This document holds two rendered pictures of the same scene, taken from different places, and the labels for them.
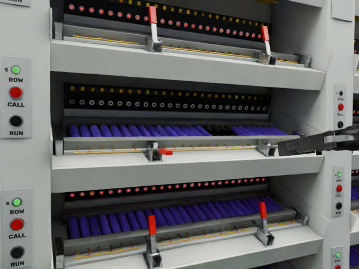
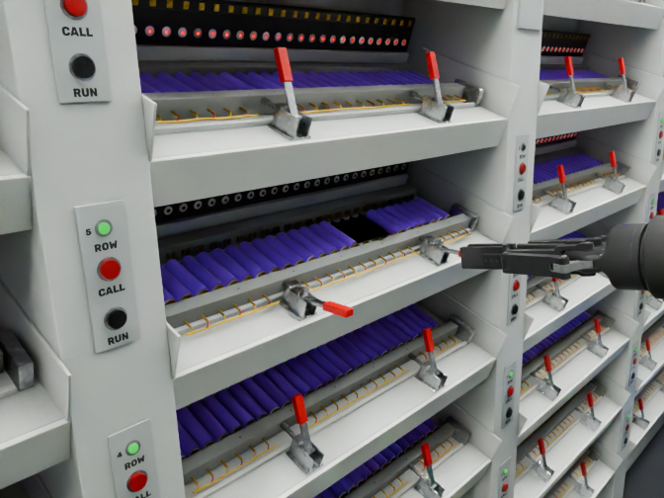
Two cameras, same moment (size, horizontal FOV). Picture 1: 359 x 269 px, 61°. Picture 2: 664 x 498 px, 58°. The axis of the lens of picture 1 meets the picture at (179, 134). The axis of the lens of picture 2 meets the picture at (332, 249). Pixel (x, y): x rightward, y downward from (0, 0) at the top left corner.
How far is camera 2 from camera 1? 0.31 m
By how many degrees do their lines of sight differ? 25
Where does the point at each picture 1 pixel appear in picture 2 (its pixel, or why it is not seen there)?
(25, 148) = (132, 359)
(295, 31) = (455, 38)
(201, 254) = (363, 429)
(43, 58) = (141, 195)
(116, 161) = (254, 332)
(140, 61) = (280, 160)
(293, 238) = (462, 369)
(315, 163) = not seen: hidden behind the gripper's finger
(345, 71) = (529, 111)
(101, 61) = (225, 173)
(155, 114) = (252, 210)
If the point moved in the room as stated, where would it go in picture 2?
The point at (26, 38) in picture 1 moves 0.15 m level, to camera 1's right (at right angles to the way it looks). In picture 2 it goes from (112, 164) to (291, 151)
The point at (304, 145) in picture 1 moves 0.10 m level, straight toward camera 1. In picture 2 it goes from (517, 267) to (544, 294)
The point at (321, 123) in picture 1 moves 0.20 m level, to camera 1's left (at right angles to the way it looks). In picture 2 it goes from (497, 196) to (384, 208)
